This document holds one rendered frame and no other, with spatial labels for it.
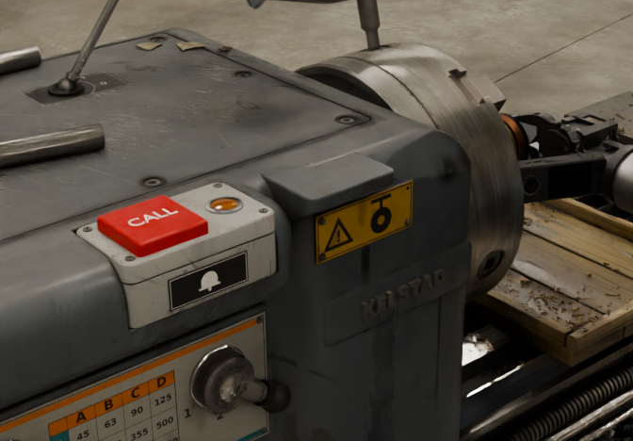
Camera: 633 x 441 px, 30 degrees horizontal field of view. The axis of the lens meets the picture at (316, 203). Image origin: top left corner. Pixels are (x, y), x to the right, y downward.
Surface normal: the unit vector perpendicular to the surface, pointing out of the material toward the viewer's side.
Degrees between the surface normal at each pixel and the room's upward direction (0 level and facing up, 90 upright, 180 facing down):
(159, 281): 90
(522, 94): 0
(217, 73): 0
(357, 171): 0
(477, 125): 48
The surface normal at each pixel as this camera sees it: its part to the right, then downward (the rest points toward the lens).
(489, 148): 0.52, -0.22
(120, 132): -0.01, -0.90
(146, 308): 0.63, 0.33
